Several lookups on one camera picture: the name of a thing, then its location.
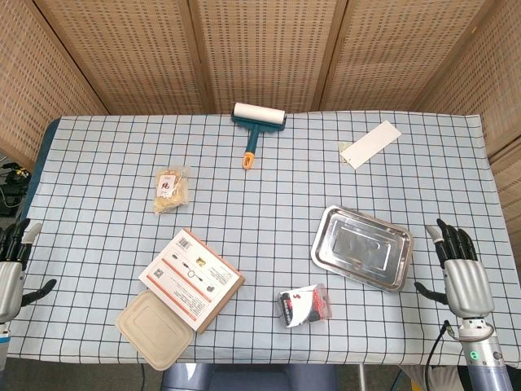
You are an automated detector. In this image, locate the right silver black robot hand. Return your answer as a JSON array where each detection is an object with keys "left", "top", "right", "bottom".
[{"left": 414, "top": 218, "right": 496, "bottom": 319}]

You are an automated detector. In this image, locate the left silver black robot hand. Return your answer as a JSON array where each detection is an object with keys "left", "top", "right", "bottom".
[{"left": 0, "top": 218, "right": 57, "bottom": 323}]

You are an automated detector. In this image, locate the snack bag clear beige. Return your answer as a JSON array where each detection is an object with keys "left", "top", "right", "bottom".
[{"left": 152, "top": 165, "right": 192, "bottom": 216}]

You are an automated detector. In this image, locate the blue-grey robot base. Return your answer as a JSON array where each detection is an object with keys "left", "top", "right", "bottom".
[{"left": 161, "top": 363, "right": 339, "bottom": 391}]

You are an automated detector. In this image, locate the stainless steel rectangular tray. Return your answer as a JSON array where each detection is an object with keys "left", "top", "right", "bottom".
[{"left": 310, "top": 204, "right": 415, "bottom": 293}]

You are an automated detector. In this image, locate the beige pulp lunch box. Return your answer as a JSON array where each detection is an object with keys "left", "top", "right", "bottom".
[{"left": 115, "top": 288, "right": 195, "bottom": 371}]

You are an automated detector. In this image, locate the white paper card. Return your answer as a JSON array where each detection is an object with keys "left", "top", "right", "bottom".
[{"left": 339, "top": 120, "right": 403, "bottom": 170}]

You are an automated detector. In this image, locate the brown cardboard box white label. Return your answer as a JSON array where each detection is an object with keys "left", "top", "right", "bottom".
[{"left": 138, "top": 227, "right": 247, "bottom": 334}]

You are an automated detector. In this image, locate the blue white checked tablecloth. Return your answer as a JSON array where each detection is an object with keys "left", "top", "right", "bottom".
[{"left": 6, "top": 110, "right": 521, "bottom": 370}]

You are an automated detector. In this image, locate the teal lint roller orange tip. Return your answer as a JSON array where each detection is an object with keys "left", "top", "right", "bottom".
[{"left": 230, "top": 102, "right": 288, "bottom": 170}]

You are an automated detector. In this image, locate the woven wooden folding screen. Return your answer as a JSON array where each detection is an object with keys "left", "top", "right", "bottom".
[{"left": 0, "top": 0, "right": 521, "bottom": 245}]

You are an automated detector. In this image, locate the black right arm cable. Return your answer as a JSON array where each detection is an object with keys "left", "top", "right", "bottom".
[{"left": 426, "top": 320, "right": 460, "bottom": 391}]

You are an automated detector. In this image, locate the black equipment with cables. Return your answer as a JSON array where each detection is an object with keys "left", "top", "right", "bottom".
[{"left": 0, "top": 160, "right": 32, "bottom": 217}]

